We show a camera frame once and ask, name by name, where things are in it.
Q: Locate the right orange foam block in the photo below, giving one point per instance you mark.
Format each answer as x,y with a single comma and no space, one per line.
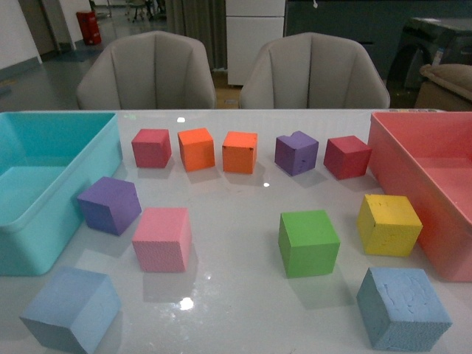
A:
239,152

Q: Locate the left red foam block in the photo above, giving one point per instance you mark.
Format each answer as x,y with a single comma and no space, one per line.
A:
152,148

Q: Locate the notched purple foam block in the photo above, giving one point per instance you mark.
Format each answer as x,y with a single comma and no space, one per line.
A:
297,153

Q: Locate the pink foam block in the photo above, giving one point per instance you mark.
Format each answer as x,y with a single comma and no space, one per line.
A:
162,240

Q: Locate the beige sofa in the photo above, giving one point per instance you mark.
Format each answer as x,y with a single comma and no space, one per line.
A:
447,87

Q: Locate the left purple foam block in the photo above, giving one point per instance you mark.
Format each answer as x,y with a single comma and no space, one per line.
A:
110,205

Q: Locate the teal plastic bin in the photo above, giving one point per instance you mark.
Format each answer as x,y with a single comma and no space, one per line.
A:
47,160

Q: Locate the green foam block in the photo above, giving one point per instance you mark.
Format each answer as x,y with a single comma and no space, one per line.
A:
308,243

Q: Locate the office chair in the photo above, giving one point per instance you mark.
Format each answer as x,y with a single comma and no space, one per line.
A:
139,10

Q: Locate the pink plastic bin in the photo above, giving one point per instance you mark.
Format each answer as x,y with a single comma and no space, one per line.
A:
426,156

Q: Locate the red foam block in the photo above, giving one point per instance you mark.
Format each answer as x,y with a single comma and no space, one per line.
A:
152,148
347,157

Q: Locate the right red foam block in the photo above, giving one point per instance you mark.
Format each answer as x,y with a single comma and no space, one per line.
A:
347,157

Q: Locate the black washing machine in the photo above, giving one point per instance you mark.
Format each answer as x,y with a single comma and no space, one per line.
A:
431,41

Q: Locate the yellow foam block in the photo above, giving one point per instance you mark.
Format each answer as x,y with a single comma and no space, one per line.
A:
388,225

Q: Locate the left orange foam block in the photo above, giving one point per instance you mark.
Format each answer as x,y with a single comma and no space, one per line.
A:
196,149

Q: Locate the grey curtain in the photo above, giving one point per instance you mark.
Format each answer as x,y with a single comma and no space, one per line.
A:
202,20

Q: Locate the blue foam block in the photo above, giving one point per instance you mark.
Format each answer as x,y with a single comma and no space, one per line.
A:
401,310
73,311

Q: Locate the dark kitchen counter cabinet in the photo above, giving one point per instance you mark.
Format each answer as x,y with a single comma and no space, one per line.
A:
377,25

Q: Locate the white refrigerator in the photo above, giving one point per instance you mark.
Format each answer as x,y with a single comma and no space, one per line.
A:
250,24

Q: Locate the beige armchair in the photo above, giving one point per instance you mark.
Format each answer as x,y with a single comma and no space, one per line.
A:
152,70
314,71

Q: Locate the orange foam block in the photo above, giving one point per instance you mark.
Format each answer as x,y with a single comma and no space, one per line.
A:
239,152
196,149

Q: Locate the left beige armchair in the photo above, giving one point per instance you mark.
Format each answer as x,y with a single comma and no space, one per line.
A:
152,70

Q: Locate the right beige armchair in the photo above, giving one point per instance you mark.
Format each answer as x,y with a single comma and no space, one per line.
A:
314,71

